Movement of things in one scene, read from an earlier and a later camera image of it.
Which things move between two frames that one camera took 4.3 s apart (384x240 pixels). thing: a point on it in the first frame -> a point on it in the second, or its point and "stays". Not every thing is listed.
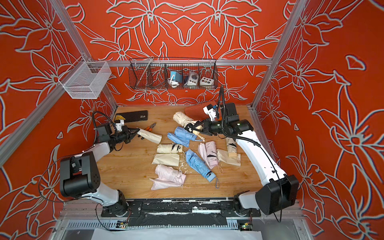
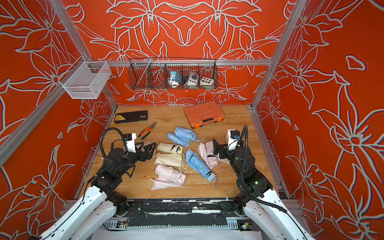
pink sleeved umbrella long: x=167 y=177 stays
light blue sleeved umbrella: x=183 y=136 stays
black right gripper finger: x=191 y=129 -> x=215 y=146
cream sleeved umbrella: x=169 y=148 stays
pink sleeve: x=164 y=180 stays
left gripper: x=125 y=131 -> x=143 y=158
